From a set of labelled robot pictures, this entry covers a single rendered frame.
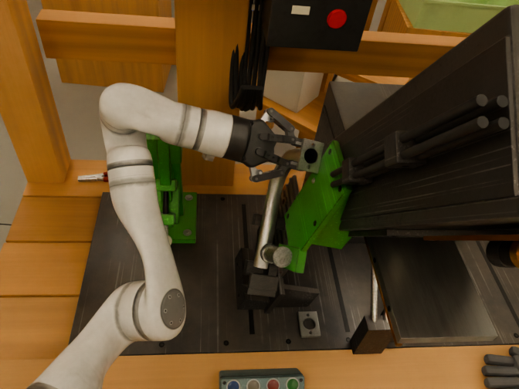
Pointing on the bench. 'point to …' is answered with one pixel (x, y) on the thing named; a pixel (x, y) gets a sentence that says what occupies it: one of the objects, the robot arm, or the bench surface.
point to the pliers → (94, 177)
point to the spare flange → (307, 329)
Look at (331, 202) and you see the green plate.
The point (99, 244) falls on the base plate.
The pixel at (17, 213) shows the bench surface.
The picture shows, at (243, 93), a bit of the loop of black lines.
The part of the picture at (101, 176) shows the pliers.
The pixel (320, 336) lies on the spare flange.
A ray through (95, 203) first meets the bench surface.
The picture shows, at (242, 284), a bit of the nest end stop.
